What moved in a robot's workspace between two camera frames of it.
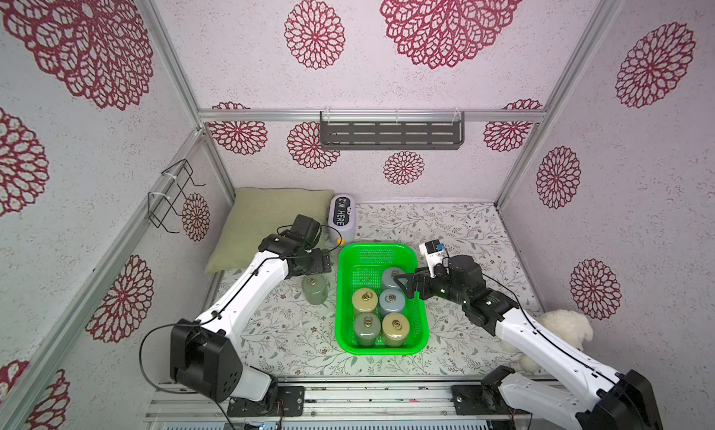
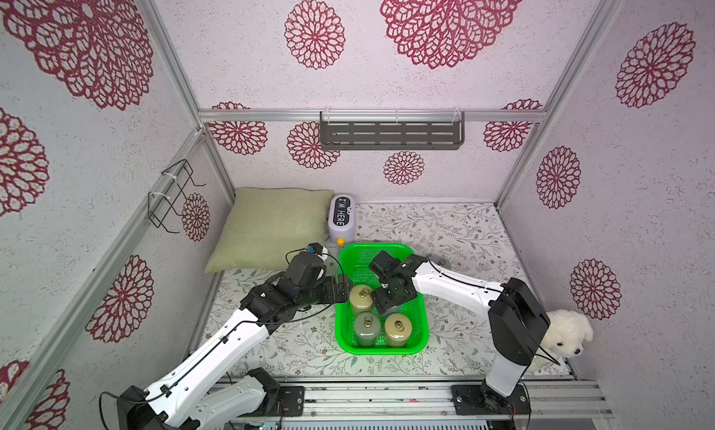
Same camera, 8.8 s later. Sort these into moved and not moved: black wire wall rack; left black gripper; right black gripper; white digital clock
Moved: right black gripper; left black gripper
Not moved: black wire wall rack; white digital clock
